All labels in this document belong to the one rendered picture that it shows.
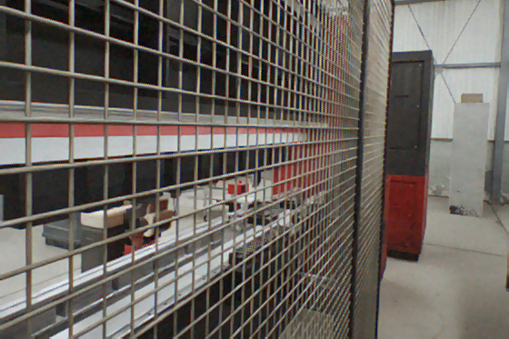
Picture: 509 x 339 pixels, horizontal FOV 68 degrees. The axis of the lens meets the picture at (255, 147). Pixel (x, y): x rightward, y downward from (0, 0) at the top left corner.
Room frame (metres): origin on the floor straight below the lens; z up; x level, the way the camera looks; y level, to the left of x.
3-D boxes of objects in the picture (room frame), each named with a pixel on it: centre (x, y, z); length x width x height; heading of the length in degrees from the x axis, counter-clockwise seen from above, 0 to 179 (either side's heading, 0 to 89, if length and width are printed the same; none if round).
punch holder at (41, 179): (0.99, 0.58, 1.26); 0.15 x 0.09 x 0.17; 155
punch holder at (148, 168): (1.36, 0.41, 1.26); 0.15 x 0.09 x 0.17; 155
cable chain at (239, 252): (1.37, -0.04, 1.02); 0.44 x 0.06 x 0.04; 155
